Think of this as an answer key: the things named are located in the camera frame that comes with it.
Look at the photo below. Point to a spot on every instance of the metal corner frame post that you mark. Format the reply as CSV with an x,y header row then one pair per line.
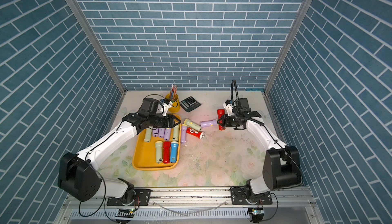
x,y
86,27
288,42

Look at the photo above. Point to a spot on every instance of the metal corner frame post right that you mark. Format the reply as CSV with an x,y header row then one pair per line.
x,y
288,42

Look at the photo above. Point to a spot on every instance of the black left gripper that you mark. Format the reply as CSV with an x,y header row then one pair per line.
x,y
170,120

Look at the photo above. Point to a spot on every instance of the coloured pencils bunch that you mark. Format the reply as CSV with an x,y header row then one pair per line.
x,y
173,93

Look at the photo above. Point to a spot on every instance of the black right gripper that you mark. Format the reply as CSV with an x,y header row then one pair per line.
x,y
225,121

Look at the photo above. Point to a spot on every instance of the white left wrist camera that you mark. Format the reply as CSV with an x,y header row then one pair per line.
x,y
164,106

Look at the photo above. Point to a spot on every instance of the red flashlight white head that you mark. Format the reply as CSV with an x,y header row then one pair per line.
x,y
195,133

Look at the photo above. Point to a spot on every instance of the yellow plastic tray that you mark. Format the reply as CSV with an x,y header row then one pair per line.
x,y
144,158

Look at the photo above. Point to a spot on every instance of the aluminium front rail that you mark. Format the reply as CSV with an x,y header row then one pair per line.
x,y
197,205

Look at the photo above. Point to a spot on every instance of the yellow pencil cup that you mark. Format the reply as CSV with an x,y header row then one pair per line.
x,y
175,108

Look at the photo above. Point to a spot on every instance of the pale green flashlight yellow head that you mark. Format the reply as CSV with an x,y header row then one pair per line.
x,y
176,130

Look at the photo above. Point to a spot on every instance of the plain red flashlight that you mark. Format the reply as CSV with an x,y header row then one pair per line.
x,y
166,152
220,113

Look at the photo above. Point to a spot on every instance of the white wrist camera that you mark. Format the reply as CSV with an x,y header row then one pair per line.
x,y
164,106
228,106

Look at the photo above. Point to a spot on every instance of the black calculator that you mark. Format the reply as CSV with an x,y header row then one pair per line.
x,y
189,104

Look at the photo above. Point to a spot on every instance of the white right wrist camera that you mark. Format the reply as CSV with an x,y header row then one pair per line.
x,y
228,106

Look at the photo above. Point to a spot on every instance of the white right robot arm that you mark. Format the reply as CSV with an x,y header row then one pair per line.
x,y
281,168

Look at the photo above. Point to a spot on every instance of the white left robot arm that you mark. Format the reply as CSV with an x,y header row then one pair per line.
x,y
78,173

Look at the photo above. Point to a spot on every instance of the metal corner frame post left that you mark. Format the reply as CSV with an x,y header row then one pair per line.
x,y
86,27

